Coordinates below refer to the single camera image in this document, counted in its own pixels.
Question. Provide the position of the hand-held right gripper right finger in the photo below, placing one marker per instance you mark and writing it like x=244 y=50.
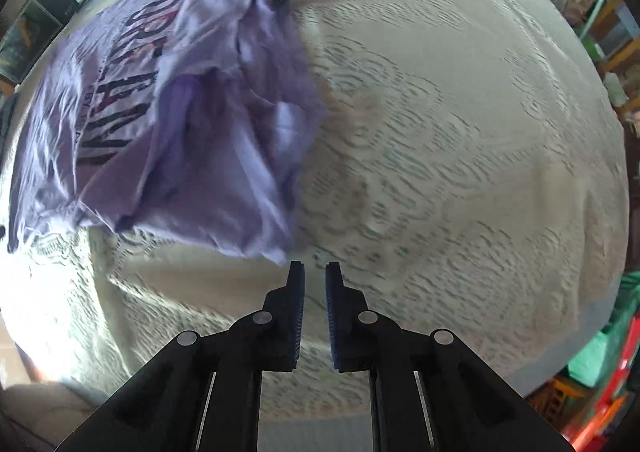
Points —
x=331 y=312

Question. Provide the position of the wooden shelf unit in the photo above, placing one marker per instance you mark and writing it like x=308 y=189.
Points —
x=597 y=17

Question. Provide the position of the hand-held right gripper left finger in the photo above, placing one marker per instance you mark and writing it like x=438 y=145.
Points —
x=298 y=304

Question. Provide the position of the lavender printed t-shirt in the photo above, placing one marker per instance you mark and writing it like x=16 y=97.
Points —
x=210 y=97

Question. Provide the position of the cream textured bedspread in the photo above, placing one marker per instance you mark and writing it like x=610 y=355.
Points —
x=425 y=157

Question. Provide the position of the red plastic crate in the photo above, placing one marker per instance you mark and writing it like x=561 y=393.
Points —
x=600 y=412

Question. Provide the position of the dark framed picture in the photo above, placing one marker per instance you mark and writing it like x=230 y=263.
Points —
x=32 y=34

